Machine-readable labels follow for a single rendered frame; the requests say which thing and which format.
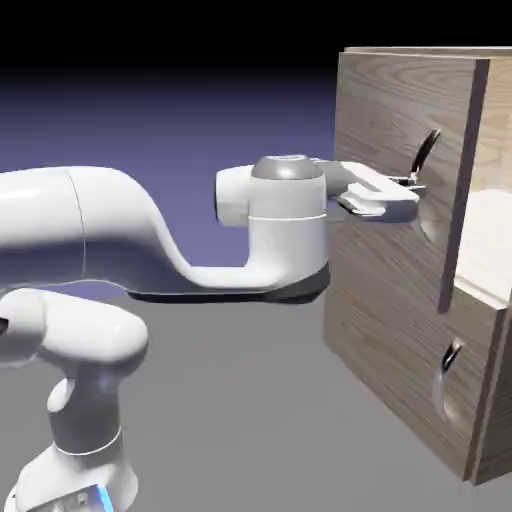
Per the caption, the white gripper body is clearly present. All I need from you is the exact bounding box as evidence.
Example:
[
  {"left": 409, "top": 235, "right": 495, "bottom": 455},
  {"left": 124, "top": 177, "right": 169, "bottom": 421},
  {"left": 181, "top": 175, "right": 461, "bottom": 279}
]
[{"left": 346, "top": 162, "right": 422, "bottom": 224}]

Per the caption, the long curved metal handle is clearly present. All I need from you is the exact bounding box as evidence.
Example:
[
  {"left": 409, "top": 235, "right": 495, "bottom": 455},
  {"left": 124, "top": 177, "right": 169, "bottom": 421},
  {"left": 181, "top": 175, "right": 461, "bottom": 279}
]
[{"left": 407, "top": 128, "right": 446, "bottom": 246}]

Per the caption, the tall wood cabinet door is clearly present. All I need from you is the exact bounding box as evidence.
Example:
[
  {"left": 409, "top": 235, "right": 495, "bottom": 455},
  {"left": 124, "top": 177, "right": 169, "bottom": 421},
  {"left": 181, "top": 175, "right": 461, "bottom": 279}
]
[{"left": 326, "top": 50, "right": 492, "bottom": 316}]

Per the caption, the short wood cabinet door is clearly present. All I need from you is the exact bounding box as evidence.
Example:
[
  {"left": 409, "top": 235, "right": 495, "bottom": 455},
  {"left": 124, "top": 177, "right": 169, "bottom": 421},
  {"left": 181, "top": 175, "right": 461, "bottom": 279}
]
[{"left": 322, "top": 223, "right": 504, "bottom": 484}]

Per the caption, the light wood cabinet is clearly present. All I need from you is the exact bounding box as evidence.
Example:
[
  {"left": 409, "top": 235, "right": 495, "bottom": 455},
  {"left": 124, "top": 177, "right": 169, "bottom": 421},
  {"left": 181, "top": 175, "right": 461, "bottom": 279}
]
[{"left": 322, "top": 45, "right": 512, "bottom": 487}]

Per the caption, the short curved metal handle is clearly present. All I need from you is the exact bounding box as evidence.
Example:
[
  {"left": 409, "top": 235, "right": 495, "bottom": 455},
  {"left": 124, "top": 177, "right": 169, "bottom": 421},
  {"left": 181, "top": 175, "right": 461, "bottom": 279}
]
[{"left": 433, "top": 338, "right": 466, "bottom": 426}]

